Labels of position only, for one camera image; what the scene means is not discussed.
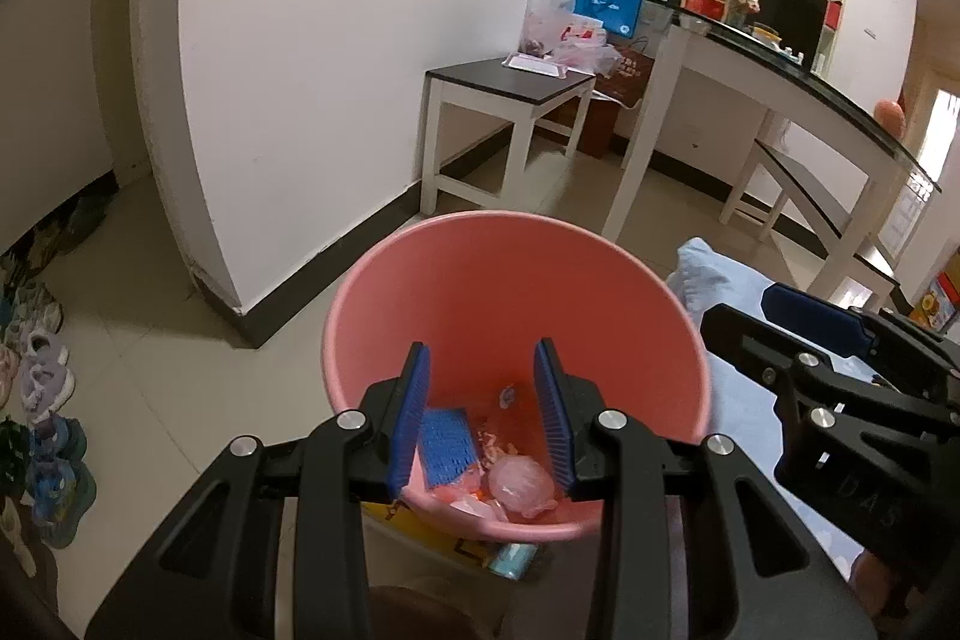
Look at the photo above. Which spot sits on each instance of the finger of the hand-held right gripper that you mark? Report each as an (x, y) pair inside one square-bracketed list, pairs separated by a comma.
[(750, 344), (817, 319)]

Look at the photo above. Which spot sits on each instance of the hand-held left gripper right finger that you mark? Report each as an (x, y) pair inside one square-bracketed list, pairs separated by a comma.
[(551, 422)]

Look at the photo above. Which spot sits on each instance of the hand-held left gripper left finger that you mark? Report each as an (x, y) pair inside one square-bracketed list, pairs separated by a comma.
[(411, 419)]

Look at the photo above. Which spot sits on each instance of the pink plastic bucket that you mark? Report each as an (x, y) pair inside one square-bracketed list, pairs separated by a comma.
[(487, 280)]

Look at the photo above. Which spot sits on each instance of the person's right hand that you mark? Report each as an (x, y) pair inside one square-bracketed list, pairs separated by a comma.
[(876, 580)]

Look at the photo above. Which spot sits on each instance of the blue textured packet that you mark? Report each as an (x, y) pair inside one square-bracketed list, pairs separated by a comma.
[(448, 445)]

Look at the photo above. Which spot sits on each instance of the red pink wrapper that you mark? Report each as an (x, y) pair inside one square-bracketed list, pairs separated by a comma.
[(491, 445)]

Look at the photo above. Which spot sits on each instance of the light blue bed sheet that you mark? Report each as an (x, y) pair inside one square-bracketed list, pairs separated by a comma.
[(720, 280)]

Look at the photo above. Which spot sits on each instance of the crumpled pink plastic bag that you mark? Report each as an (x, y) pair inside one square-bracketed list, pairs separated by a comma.
[(521, 486)]

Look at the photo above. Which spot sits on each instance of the yellow black cardboard box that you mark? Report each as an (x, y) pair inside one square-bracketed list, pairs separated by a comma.
[(420, 535)]

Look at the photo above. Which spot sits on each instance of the orange printed box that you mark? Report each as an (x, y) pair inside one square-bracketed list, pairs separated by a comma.
[(934, 302)]

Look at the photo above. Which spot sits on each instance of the white bench with dark seat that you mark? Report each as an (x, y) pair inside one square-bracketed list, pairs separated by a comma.
[(810, 190)]

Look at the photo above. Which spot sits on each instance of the teal packet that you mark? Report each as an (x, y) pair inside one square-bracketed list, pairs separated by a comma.
[(512, 561)]

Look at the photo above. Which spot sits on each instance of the pink round object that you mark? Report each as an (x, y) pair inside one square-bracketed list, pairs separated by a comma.
[(891, 117)]

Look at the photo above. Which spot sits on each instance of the white table with black top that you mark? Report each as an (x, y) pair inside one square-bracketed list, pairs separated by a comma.
[(720, 78)]

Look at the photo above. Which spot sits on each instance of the yellow bowl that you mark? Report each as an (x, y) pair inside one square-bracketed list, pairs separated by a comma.
[(766, 33)]

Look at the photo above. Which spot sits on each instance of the brown paper bag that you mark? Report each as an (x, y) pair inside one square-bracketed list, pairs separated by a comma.
[(626, 74)]

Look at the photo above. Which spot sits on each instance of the small red box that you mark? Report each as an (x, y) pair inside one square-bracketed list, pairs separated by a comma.
[(833, 15)]

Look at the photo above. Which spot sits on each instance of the black board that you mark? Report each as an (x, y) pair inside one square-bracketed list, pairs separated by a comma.
[(795, 10)]

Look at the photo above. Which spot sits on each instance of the pinkish plastic bags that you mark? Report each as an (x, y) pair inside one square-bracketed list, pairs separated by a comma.
[(589, 48)]

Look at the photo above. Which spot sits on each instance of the small dark-topped white table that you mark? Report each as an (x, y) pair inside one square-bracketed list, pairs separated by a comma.
[(487, 78)]

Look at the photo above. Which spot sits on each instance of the pink-edged flat packet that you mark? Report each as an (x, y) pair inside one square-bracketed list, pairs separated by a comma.
[(534, 64)]

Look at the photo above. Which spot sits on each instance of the row of shoes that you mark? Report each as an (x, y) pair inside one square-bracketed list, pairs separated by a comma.
[(45, 377)]

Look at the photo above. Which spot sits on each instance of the blue shopping bag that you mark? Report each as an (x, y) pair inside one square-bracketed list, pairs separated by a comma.
[(609, 3)]

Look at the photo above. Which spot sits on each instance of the tall clear plastic bag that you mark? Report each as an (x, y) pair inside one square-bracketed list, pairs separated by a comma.
[(546, 18)]

